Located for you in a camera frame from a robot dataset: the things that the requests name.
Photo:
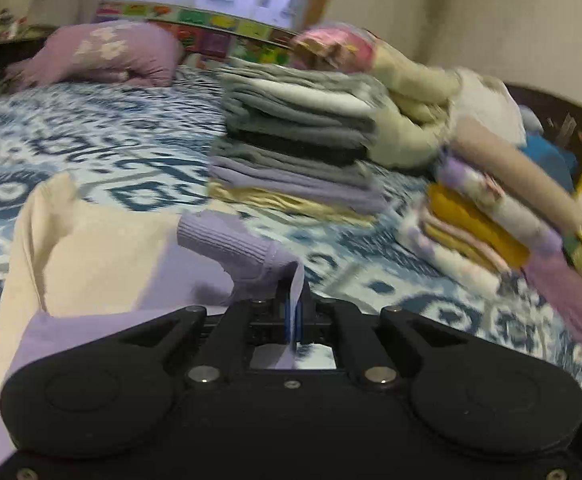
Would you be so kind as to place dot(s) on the purple floral pillow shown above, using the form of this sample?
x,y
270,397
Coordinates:
x,y
111,55

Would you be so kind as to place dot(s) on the stack of grey folded clothes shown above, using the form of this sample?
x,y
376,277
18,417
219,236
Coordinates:
x,y
291,130

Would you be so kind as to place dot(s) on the dark wooden headboard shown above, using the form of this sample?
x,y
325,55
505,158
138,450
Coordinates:
x,y
561,110

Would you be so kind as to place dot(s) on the blue patterned bedspread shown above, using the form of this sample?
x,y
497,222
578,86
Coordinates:
x,y
96,135

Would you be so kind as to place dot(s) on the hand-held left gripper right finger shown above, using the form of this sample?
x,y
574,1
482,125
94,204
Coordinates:
x,y
301,325

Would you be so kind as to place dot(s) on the pink floral cloth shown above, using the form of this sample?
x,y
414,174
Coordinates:
x,y
336,47

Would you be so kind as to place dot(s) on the teal blanket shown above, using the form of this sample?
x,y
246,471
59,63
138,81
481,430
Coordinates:
x,y
551,160

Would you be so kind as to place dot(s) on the colourful alphabet play mat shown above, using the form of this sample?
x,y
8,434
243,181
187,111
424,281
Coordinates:
x,y
206,30

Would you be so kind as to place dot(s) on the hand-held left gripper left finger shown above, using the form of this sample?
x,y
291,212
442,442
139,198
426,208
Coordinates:
x,y
287,325

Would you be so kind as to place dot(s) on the cream and purple sweatshirt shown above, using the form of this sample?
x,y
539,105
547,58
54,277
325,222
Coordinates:
x,y
101,255

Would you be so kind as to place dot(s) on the stack of colourful folded clothes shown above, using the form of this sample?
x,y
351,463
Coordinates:
x,y
481,210

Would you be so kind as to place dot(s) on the purple quilt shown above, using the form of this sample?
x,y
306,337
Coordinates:
x,y
571,305

